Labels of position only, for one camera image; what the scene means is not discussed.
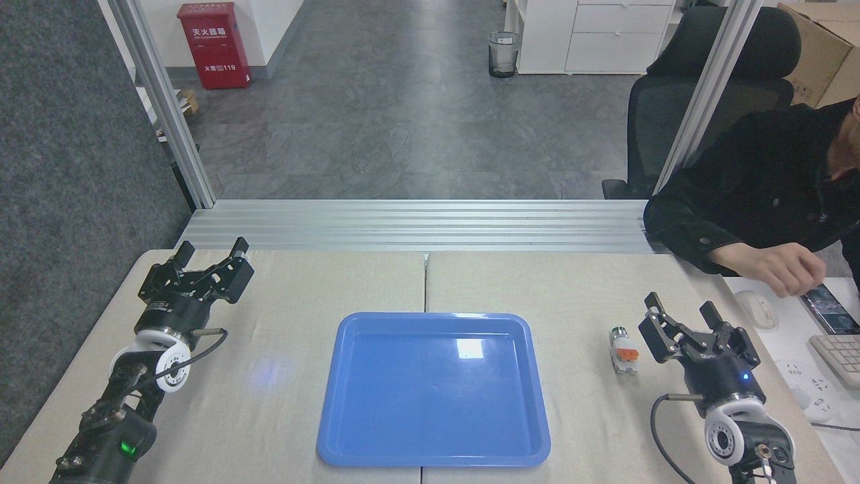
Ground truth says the white and orange switch part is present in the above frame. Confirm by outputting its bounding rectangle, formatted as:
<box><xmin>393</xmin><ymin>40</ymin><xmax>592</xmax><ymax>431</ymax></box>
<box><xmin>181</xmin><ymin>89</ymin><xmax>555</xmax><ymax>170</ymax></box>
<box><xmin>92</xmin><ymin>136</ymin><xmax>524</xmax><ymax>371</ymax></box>
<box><xmin>609</xmin><ymin>326</ymin><xmax>640</xmax><ymax>376</ymax></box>

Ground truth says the person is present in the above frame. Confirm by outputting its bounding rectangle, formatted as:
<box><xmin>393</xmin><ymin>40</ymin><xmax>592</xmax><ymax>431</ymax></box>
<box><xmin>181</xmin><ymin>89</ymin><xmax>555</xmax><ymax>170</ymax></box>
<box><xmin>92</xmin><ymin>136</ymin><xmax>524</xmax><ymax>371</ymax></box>
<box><xmin>643</xmin><ymin>94</ymin><xmax>860</xmax><ymax>288</ymax></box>

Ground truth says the red fire extinguisher box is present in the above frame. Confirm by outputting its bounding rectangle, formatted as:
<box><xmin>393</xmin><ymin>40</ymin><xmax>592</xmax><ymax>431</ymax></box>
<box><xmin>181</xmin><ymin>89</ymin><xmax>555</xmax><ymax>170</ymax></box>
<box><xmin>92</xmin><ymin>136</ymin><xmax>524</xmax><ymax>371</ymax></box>
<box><xmin>177</xmin><ymin>2</ymin><xmax>253</xmax><ymax>91</ymax></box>

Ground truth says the white computer mouse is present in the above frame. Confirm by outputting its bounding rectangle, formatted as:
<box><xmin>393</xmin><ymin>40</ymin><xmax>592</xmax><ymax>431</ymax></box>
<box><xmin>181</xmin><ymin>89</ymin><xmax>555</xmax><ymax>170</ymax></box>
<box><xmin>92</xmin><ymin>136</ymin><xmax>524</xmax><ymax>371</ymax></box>
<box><xmin>734</xmin><ymin>290</ymin><xmax>780</xmax><ymax>330</ymax></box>

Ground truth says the white power strip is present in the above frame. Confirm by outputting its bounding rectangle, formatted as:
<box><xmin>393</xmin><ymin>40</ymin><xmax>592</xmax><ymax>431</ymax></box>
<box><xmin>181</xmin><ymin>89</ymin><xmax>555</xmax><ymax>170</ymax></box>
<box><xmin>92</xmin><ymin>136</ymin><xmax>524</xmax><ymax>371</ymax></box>
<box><xmin>773</xmin><ymin>360</ymin><xmax>841</xmax><ymax>424</ymax></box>

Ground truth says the black office chair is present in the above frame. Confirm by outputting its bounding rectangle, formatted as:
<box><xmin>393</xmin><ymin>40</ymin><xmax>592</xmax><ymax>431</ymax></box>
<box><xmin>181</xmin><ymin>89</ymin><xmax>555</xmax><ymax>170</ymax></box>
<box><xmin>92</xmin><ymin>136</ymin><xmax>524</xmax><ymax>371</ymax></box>
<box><xmin>601</xmin><ymin>5</ymin><xmax>802</xmax><ymax>200</ymax></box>

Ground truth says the blue plastic tray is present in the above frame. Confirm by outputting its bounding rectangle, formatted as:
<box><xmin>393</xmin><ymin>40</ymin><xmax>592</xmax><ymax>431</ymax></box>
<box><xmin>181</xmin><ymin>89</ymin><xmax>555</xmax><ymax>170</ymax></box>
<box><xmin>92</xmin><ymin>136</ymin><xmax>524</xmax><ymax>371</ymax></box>
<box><xmin>316</xmin><ymin>312</ymin><xmax>552</xmax><ymax>468</ymax></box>

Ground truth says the grey felt partition panel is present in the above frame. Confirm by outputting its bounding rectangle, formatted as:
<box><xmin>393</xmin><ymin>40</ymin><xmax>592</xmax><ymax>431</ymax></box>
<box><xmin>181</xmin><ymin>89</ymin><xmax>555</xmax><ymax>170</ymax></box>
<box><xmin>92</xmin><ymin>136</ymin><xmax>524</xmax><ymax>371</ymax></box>
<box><xmin>0</xmin><ymin>0</ymin><xmax>196</xmax><ymax>466</ymax></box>

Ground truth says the white keyboard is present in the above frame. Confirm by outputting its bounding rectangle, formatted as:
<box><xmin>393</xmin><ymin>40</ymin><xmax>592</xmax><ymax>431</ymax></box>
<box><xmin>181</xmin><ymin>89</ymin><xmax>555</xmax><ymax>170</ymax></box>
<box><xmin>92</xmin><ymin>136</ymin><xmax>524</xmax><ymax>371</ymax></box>
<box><xmin>808</xmin><ymin>334</ymin><xmax>860</xmax><ymax>389</ymax></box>

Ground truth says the person's hand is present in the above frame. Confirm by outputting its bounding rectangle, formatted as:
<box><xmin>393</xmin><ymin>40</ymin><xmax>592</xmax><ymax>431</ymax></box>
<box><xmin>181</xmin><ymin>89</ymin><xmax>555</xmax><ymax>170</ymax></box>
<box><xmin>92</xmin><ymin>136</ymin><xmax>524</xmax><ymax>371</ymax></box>
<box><xmin>728</xmin><ymin>241</ymin><xmax>829</xmax><ymax>299</ymax></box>

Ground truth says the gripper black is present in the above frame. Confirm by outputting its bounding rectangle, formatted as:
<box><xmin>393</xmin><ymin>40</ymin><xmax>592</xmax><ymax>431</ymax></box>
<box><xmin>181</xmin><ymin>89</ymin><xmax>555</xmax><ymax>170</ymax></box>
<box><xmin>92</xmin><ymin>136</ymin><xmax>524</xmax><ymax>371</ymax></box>
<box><xmin>638</xmin><ymin>292</ymin><xmax>767</xmax><ymax>408</ymax></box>
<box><xmin>134</xmin><ymin>236</ymin><xmax>255</xmax><ymax>346</ymax></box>

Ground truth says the black smartphone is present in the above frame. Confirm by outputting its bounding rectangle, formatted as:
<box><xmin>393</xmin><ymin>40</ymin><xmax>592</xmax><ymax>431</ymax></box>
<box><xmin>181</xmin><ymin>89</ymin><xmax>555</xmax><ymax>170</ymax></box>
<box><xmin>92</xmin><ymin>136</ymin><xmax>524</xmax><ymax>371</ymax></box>
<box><xmin>800</xmin><ymin>284</ymin><xmax>860</xmax><ymax>335</ymax></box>

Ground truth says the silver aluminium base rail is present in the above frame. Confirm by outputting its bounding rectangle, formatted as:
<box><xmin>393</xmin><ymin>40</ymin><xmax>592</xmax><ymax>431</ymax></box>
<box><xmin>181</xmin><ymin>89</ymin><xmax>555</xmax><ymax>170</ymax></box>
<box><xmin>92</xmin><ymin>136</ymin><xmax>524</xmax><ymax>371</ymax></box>
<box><xmin>176</xmin><ymin>199</ymin><xmax>670</xmax><ymax>255</ymax></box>

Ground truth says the silver aluminium post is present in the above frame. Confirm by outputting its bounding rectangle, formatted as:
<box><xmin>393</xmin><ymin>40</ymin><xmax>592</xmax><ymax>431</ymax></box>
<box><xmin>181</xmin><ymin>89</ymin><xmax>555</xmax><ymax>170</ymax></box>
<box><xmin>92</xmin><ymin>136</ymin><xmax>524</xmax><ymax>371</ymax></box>
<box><xmin>650</xmin><ymin>0</ymin><xmax>767</xmax><ymax>200</ymax></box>
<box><xmin>107</xmin><ymin>0</ymin><xmax>217</xmax><ymax>209</ymax></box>

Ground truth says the white drawer cabinet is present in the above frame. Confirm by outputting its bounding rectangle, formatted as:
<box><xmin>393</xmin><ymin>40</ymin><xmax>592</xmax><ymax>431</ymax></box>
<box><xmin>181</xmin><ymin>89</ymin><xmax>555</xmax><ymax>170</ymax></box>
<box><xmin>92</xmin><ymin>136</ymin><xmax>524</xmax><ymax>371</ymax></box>
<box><xmin>504</xmin><ymin>0</ymin><xmax>679</xmax><ymax>75</ymax></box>

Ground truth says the brown cardboard box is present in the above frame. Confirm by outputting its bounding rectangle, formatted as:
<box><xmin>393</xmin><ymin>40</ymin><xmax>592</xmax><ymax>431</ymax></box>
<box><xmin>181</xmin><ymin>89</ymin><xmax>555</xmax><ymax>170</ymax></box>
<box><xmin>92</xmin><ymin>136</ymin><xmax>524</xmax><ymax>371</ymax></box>
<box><xmin>776</xmin><ymin>1</ymin><xmax>860</xmax><ymax>110</ymax></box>

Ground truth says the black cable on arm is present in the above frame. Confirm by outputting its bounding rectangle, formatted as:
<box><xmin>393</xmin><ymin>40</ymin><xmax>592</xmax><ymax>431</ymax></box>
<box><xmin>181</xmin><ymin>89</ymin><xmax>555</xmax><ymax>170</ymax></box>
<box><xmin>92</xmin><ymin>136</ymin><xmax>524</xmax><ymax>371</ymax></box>
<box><xmin>649</xmin><ymin>393</ymin><xmax>706</xmax><ymax>484</ymax></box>
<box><xmin>131</xmin><ymin>327</ymin><xmax>229</xmax><ymax>392</ymax></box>

